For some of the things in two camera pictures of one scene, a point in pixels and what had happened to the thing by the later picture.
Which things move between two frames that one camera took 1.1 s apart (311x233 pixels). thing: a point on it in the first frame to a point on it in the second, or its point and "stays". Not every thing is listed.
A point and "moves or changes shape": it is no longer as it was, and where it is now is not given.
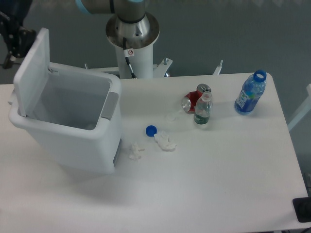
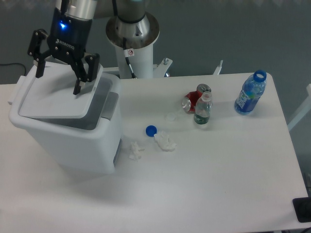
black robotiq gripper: (12, 13) to (68, 39)
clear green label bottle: (203, 106) stays
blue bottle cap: (150, 130) stays
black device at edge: (302, 208) stays
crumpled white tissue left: (134, 155) stays
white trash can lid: (31, 74) moves or changes shape
